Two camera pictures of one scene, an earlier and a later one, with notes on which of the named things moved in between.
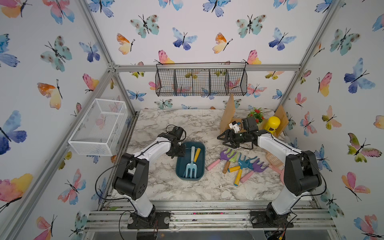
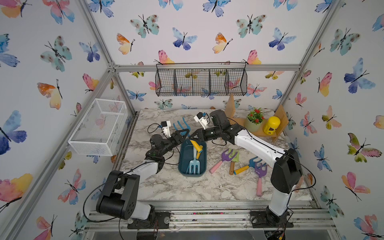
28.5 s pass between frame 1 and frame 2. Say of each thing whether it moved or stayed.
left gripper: moved
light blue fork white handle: moved
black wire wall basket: stayed
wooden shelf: stayed
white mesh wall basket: stayed
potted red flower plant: stayed
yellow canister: stayed
